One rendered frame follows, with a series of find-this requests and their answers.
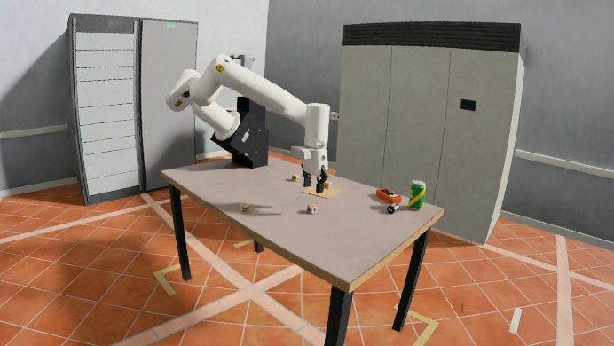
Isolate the tan square mat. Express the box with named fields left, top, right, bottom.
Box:
left=302, top=185, right=342, bottom=199

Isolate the orange digital multimeter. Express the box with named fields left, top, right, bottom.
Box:
left=375, top=188, right=402, bottom=204

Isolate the green soda can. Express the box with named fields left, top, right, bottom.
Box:
left=408, top=180, right=426, bottom=210

